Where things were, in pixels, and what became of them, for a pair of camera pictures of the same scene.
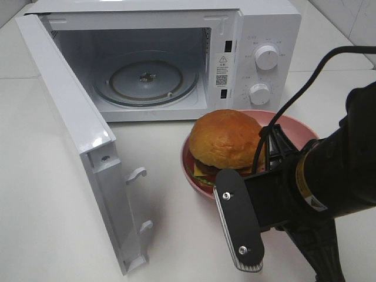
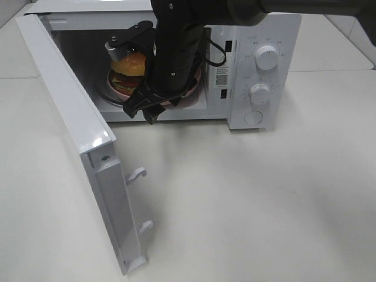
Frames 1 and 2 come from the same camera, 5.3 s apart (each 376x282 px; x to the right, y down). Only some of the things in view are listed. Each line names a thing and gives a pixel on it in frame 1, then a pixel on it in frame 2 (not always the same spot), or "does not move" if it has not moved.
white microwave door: x=96 y=140 does not move
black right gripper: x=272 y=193 → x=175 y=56
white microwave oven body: x=177 y=61 does not move
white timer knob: x=259 y=94 does not move
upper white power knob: x=266 y=57 does not move
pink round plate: x=298 y=130 → x=192 y=90
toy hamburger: x=223 y=139 → x=126 y=73
